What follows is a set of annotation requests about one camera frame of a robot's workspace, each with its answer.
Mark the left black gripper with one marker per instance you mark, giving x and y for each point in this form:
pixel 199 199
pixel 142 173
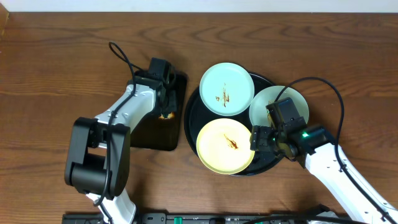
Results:
pixel 170 101

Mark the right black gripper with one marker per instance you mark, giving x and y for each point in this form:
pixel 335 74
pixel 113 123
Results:
pixel 259 139

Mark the green and yellow sponge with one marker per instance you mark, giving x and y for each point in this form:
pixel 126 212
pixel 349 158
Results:
pixel 167 116

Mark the pale green plate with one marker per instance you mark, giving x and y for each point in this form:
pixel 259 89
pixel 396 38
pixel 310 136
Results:
pixel 258 114

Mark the yellow plate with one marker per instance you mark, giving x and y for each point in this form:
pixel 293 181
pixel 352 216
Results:
pixel 223 146

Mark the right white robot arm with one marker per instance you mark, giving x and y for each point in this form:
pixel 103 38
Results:
pixel 317 151

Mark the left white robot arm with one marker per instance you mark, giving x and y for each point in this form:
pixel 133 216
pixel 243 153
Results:
pixel 99 151

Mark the black rectangular tray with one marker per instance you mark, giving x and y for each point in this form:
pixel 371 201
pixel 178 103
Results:
pixel 154 132

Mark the light blue plate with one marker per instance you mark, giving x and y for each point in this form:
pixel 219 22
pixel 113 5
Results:
pixel 226 89

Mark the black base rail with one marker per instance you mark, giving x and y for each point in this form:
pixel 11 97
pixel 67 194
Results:
pixel 183 218

